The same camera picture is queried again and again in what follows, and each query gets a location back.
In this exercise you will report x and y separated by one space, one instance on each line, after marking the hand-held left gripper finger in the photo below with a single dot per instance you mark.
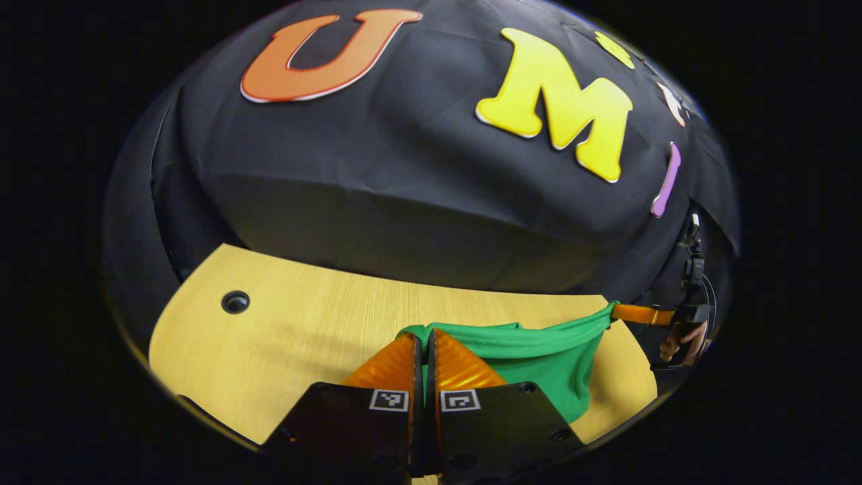
417 370
434 370

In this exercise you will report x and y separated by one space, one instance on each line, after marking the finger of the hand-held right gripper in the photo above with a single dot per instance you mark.
643 314

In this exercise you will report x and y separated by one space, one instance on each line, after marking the green T-shirt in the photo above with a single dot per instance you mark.
539 350

